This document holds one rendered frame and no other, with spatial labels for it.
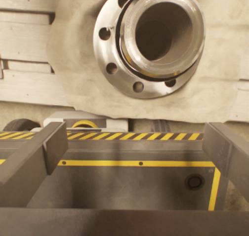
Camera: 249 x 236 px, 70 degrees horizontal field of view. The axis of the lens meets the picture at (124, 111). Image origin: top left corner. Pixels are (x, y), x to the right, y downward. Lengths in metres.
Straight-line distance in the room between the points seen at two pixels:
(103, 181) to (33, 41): 0.40
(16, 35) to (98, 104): 0.28
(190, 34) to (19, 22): 0.44
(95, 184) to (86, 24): 0.37
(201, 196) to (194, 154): 0.11
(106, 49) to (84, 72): 0.09
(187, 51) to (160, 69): 0.04
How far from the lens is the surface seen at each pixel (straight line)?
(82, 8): 0.47
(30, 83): 0.58
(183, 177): 0.42
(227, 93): 0.55
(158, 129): 0.56
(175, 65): 0.26
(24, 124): 0.69
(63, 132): 0.16
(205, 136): 0.17
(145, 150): 0.38
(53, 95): 0.56
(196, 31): 0.27
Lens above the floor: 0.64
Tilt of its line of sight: 73 degrees down
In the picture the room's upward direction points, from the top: 175 degrees counter-clockwise
